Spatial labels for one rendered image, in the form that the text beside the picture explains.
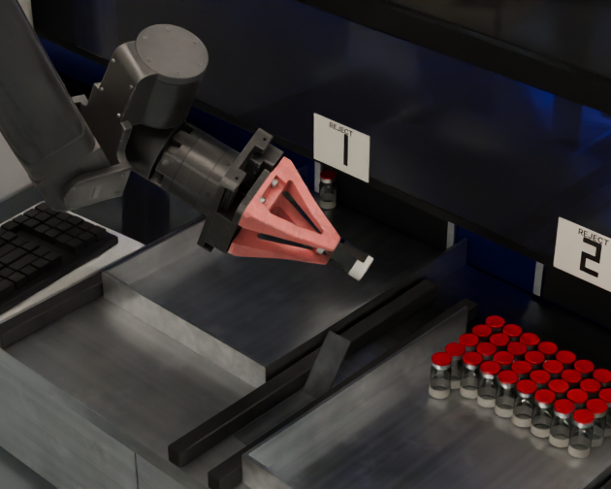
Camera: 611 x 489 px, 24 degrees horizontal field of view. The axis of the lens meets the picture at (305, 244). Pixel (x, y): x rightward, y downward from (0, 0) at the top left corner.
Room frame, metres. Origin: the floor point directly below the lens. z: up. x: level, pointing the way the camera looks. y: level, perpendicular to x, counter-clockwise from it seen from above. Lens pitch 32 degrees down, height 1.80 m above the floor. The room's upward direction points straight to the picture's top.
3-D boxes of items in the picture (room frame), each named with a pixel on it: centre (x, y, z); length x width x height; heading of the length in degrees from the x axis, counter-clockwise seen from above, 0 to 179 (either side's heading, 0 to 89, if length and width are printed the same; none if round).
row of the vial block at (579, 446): (1.12, -0.21, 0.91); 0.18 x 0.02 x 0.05; 46
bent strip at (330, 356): (1.13, 0.01, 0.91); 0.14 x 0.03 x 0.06; 136
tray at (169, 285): (1.37, 0.02, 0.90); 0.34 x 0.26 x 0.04; 137
